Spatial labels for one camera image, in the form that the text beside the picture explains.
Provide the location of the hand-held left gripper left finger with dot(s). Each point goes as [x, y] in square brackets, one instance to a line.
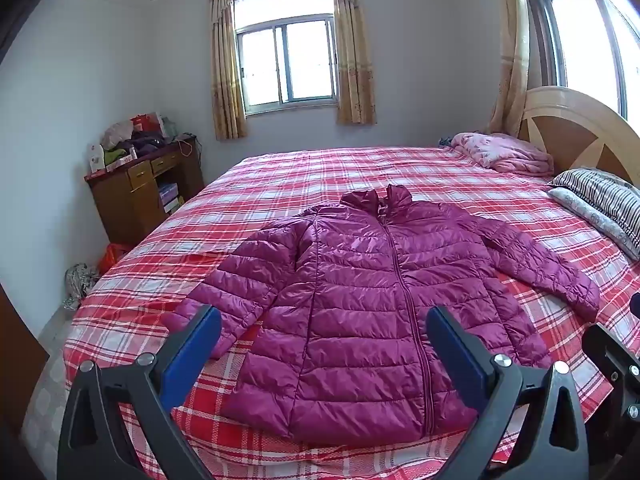
[192, 355]

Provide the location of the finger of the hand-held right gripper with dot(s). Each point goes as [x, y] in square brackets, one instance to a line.
[602, 345]

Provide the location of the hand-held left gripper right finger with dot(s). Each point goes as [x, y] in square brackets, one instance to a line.
[457, 355]

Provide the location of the magenta puffer jacket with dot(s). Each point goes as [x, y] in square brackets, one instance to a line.
[350, 310]

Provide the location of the pile of purple clothes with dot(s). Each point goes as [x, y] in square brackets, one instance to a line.
[147, 144]

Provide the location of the red plastic bag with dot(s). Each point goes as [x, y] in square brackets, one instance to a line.
[112, 257]

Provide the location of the grey floral pillow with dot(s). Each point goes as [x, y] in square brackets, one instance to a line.
[585, 215]

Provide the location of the grey patterned bag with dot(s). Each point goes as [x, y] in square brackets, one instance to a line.
[80, 280]

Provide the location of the striped pillow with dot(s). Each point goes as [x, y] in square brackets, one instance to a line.
[600, 192]

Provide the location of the stack of boxes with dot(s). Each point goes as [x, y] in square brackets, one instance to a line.
[169, 197]

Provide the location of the brown wooden desk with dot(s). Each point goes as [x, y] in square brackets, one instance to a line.
[125, 205]

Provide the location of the bed with red plaid sheet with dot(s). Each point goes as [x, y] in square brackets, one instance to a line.
[300, 185]

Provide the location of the pink floral blanket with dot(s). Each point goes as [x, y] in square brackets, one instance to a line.
[500, 152]

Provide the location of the pink flat box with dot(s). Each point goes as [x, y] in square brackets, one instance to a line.
[119, 161]

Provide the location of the wooden headboard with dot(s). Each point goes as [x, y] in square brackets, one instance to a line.
[565, 135]

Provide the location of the blue cloth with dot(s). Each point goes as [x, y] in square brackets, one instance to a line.
[445, 141]

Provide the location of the green cloth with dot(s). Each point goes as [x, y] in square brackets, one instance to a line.
[115, 152]

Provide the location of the white carton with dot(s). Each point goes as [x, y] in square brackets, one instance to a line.
[96, 157]

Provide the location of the pale green container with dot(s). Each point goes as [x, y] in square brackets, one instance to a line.
[169, 127]

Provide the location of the beige plastic bag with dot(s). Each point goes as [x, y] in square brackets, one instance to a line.
[117, 132]

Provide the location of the red paper bag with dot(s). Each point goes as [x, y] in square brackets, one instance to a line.
[145, 122]

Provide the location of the beige floral curtain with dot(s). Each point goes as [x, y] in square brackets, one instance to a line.
[352, 60]
[225, 85]
[510, 60]

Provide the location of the sliding window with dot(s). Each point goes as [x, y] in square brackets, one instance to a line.
[285, 60]

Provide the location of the large side window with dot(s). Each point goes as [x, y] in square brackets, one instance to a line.
[580, 35]

